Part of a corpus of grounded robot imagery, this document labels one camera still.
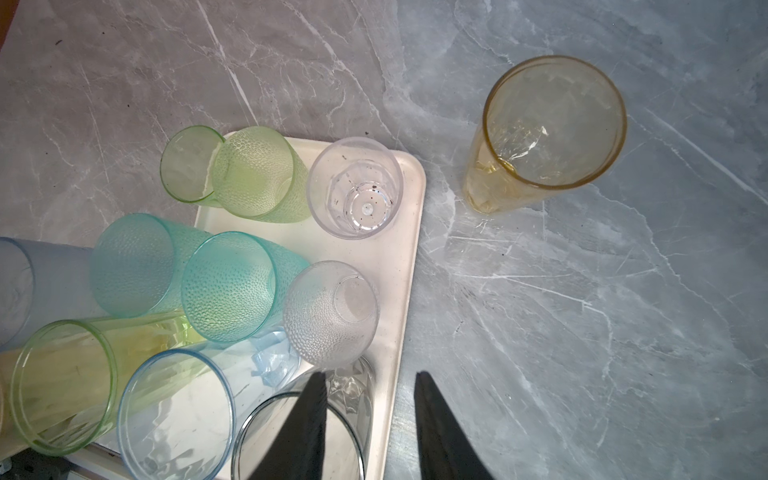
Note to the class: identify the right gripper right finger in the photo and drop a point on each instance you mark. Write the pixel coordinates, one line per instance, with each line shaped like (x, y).
(444, 450)

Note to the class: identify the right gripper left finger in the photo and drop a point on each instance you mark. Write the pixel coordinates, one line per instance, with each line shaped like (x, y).
(299, 447)

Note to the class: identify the dark smoke grey cup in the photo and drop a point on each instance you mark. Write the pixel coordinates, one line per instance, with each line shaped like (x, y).
(348, 424)

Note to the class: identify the tall grey-blue cup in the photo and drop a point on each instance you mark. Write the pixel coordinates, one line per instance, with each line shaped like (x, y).
(181, 409)

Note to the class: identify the clear dotted textured cup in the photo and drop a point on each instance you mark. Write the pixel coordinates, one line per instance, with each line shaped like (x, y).
(331, 314)

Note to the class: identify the teal cup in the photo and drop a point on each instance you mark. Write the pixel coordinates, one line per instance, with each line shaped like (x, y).
(138, 262)
(234, 285)

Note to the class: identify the tall green clear cup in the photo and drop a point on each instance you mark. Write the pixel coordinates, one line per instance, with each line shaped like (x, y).
(69, 376)

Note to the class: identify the green dotted textured cup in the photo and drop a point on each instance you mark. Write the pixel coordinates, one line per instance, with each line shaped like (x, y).
(258, 175)

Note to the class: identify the tall blue clear cup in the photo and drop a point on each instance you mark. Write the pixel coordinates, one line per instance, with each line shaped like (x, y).
(41, 283)

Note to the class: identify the small green clear glass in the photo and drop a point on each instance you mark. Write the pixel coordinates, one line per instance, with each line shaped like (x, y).
(186, 164)

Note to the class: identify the amber yellow cup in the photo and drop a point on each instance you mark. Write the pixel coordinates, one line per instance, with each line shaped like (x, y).
(550, 124)

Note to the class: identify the white rectangular plastic tray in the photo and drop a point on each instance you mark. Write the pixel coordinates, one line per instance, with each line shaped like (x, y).
(387, 260)

